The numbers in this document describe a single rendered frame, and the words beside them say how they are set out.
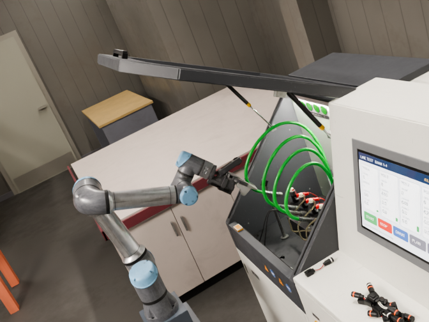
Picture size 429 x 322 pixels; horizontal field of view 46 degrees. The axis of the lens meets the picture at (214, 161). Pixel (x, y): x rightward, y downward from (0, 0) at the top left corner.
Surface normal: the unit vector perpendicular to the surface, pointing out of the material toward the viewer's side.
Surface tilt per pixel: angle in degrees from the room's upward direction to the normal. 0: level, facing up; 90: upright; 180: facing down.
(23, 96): 90
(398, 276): 76
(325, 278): 0
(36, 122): 90
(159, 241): 90
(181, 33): 90
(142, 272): 7
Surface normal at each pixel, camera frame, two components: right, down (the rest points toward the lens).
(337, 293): -0.36, -0.86
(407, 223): -0.92, 0.23
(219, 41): 0.38, 0.22
